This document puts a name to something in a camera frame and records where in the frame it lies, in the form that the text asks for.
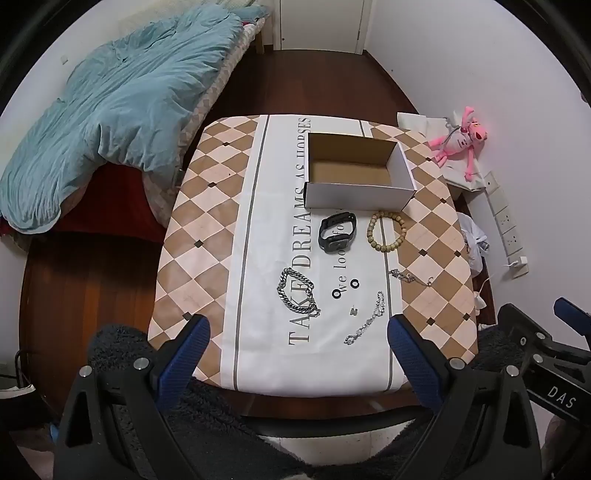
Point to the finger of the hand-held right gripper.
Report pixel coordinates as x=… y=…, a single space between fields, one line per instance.
x=575 y=316
x=521 y=332

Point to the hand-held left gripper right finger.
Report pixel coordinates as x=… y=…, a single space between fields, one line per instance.
x=411 y=355

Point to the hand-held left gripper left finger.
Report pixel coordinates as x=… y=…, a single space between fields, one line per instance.
x=184 y=360

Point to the black smartwatch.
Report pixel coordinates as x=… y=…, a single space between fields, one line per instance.
x=328 y=242

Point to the cardboard box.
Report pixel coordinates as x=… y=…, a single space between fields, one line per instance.
x=351 y=196

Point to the white charger plug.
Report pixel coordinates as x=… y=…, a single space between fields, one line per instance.
x=519 y=264

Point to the person's dark fleece clothing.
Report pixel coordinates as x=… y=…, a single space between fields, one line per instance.
x=217 y=429

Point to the crumpled white cloth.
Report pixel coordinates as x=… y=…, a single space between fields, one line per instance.
x=473 y=240

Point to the white power strip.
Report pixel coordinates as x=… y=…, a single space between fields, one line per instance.
x=505 y=217

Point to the checkered printed tablecloth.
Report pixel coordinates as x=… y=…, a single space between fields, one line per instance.
x=272 y=230

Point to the pink plush toy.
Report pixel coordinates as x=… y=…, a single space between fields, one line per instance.
x=459 y=138

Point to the blue blanket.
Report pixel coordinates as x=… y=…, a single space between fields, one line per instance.
x=115 y=101

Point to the white door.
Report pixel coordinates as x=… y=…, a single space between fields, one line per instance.
x=318 y=23

